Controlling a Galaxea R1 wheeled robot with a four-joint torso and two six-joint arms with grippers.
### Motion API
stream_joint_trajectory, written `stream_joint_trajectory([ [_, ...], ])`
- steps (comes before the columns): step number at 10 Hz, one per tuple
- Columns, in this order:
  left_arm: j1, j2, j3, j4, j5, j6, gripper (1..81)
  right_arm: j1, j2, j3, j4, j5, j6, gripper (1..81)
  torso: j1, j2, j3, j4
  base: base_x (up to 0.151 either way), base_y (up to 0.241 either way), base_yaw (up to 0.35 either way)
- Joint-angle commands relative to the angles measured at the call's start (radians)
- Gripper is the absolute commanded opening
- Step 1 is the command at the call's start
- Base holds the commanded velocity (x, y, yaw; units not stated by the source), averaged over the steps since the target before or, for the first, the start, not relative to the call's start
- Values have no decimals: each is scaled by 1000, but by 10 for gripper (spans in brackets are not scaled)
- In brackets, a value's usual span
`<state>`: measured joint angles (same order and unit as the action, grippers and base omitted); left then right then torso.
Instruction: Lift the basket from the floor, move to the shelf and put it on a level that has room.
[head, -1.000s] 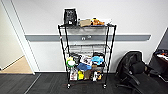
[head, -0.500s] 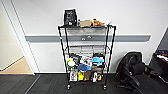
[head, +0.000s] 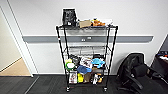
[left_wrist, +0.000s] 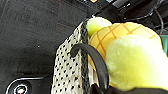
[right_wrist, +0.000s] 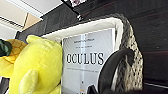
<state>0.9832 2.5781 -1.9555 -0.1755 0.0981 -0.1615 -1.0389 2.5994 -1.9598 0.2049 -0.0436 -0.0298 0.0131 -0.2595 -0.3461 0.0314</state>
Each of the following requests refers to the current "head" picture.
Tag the white printed box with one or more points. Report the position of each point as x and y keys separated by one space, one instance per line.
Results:
x=86 y=61

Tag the plain black bag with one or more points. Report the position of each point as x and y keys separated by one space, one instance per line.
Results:
x=74 y=60

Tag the light blue plush toy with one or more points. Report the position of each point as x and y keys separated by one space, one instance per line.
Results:
x=98 y=62

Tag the dark blue plush toy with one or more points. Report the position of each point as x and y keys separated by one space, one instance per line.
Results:
x=84 y=69

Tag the brown cardboard box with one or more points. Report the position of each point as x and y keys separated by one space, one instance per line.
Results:
x=85 y=23

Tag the orange plush toy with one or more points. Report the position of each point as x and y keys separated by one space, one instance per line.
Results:
x=98 y=23

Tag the tall brown carton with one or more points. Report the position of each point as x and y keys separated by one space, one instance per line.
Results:
x=87 y=77

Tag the yellow package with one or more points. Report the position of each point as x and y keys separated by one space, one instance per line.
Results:
x=80 y=78

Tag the red and white package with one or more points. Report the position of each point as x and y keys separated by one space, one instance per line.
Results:
x=73 y=77

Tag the black bag with white print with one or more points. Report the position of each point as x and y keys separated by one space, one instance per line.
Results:
x=69 y=17

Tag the black and white package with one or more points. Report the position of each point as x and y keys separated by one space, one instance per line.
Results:
x=95 y=79

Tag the flat white box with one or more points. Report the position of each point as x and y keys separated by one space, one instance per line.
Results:
x=108 y=22

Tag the small orange toy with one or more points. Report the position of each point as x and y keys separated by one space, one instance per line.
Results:
x=101 y=80

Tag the black office chair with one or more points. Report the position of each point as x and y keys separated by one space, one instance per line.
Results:
x=135 y=71

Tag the dark desk with clutter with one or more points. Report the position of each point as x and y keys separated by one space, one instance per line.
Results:
x=163 y=63

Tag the white wall socket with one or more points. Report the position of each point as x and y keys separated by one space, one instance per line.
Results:
x=89 y=38
x=83 y=39

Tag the grey wall rail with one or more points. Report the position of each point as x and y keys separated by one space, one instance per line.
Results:
x=133 y=39

